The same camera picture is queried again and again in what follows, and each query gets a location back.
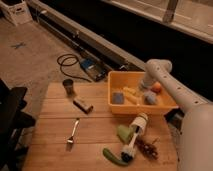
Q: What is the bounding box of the yellow plastic tray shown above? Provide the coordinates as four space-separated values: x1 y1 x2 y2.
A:
108 71 178 115

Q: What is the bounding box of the blue power device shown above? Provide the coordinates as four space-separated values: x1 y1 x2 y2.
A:
80 59 106 82

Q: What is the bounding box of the white dish brush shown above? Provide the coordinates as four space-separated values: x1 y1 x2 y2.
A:
121 113 148 163

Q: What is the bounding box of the metal cup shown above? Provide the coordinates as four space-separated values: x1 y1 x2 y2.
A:
62 79 74 96

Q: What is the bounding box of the wooden table board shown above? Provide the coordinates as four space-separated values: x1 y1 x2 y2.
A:
23 83 177 171

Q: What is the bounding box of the small brown box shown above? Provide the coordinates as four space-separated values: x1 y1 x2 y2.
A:
73 98 93 114

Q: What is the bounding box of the black cable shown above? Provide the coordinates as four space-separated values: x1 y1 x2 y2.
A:
56 53 93 83

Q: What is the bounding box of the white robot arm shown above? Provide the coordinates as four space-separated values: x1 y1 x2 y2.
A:
140 59 213 171

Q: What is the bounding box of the white cardboard box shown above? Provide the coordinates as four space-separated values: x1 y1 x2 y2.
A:
0 0 32 26

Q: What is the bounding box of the black chair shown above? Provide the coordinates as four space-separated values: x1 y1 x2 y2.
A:
0 78 35 171

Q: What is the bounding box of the dark grape bunch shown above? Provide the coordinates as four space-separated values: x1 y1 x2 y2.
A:
136 138 158 160

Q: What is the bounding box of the silver fork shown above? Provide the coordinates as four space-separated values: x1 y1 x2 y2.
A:
67 118 80 144

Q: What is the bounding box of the green cucumber toy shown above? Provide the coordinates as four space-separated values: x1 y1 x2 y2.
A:
102 148 127 166

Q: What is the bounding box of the blue sponge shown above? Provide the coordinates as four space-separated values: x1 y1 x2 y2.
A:
112 92 124 104

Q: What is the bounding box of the orange fruit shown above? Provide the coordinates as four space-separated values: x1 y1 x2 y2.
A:
151 82 162 93

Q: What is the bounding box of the grey blue cloth toy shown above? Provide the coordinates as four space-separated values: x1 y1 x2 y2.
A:
144 91 157 105

